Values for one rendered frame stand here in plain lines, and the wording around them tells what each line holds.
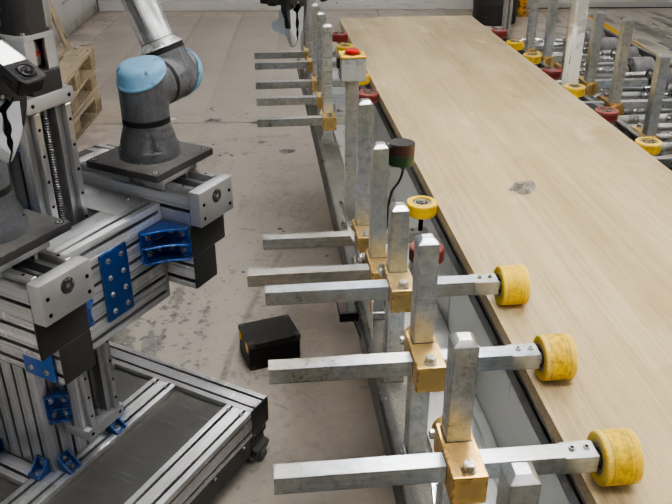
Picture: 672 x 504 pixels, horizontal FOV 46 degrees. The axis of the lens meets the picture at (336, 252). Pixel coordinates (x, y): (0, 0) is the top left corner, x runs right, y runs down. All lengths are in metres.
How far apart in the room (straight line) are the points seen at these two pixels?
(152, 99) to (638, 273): 1.17
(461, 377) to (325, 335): 2.04
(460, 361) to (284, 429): 1.64
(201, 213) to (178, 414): 0.76
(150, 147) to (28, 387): 0.70
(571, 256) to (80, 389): 1.26
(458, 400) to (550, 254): 0.79
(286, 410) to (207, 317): 0.69
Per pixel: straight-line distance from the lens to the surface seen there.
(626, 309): 1.68
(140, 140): 1.96
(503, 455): 1.17
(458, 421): 1.15
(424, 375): 1.31
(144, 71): 1.92
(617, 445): 1.21
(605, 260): 1.86
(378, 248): 1.82
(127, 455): 2.34
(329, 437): 2.64
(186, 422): 2.41
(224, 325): 3.21
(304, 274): 1.79
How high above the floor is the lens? 1.74
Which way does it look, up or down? 28 degrees down
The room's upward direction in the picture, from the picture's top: straight up
